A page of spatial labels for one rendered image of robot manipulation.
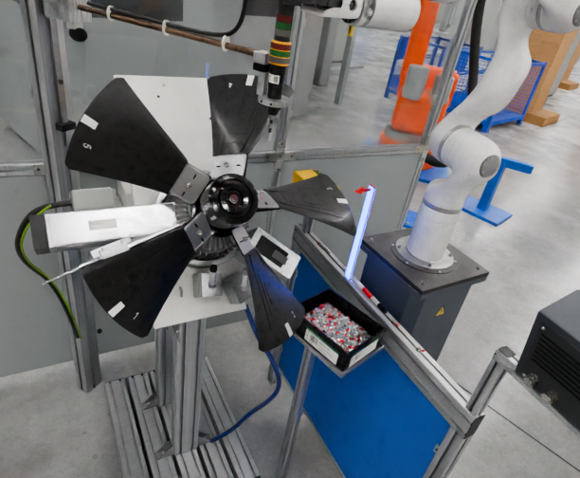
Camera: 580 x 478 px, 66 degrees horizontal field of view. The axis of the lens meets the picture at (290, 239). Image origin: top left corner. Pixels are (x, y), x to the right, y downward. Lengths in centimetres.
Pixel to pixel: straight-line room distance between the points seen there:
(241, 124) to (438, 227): 67
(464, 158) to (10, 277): 161
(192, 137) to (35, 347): 123
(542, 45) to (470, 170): 756
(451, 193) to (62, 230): 102
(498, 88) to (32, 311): 181
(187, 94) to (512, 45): 88
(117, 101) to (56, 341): 136
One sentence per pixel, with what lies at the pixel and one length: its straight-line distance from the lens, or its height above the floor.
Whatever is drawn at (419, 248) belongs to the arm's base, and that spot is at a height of 99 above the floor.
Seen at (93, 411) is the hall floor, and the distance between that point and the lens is 215.
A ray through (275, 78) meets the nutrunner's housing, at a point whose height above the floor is 148.
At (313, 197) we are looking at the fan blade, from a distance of 118.
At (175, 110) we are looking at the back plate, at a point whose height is 129.
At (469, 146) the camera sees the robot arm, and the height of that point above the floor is 135.
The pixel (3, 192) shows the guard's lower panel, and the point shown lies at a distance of 177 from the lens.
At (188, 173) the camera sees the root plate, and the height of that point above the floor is 125.
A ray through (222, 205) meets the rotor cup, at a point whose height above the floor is 121.
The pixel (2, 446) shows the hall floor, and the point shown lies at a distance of 214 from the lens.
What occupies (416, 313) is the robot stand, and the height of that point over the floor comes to 83.
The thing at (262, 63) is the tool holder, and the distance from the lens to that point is 101.
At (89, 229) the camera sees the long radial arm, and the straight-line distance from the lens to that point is 111.
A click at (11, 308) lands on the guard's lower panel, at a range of 205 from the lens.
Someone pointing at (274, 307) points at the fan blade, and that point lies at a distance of 107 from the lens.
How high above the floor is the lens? 169
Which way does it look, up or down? 32 degrees down
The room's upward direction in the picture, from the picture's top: 10 degrees clockwise
